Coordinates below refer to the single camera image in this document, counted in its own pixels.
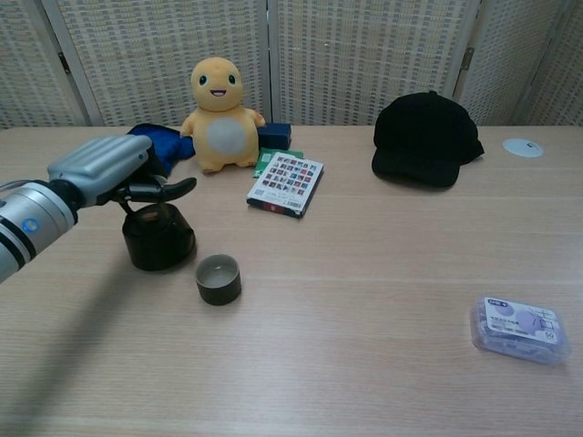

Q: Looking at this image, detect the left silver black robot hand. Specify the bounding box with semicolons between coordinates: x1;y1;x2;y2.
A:
46;135;198;211

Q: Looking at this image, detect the black teapot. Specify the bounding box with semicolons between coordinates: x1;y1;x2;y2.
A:
121;203;197;272

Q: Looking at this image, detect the dark small cup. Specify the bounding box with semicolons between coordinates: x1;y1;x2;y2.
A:
195;254;242;307

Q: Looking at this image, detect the blue folded cloth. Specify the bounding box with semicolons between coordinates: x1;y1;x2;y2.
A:
126;123;196;178

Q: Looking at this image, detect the yellow plush dinosaur toy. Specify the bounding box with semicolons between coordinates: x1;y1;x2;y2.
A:
179;56;267;175

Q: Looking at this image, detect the green foil packet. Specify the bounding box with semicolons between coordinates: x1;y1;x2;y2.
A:
252;147;305;179

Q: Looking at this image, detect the dark blue rectangular box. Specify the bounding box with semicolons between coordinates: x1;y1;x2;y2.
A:
257;121;292;150

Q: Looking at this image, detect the white box with picture grid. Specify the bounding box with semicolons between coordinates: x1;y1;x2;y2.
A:
246;152;326;220

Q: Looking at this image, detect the woven folding screen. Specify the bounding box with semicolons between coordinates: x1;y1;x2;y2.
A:
0;0;583;131

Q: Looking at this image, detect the black baseball cap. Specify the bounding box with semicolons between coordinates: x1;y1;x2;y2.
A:
371;90;486;188

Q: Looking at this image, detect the white round disc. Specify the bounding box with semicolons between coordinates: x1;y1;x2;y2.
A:
502;137;545;158

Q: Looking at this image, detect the clear purple floss pick box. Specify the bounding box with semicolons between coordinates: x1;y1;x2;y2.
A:
469;294;572;367

